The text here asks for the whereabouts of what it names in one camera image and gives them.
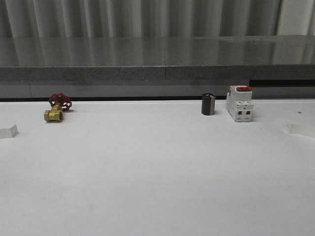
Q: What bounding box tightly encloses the dark cylindrical capacitor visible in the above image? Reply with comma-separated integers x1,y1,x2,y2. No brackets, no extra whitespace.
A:
201,93,216,116

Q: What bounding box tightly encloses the grey stone countertop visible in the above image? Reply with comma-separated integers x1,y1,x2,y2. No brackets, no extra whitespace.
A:
0,36,315,85

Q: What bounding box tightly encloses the brass valve red handwheel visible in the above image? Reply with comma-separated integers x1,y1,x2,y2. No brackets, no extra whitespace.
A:
44,93,72,122

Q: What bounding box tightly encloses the grey pleated curtain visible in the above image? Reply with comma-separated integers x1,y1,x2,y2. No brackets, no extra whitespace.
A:
0,0,281,37

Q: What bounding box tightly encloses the white circuit breaker red switch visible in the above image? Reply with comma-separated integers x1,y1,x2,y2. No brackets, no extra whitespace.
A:
226,85,253,122

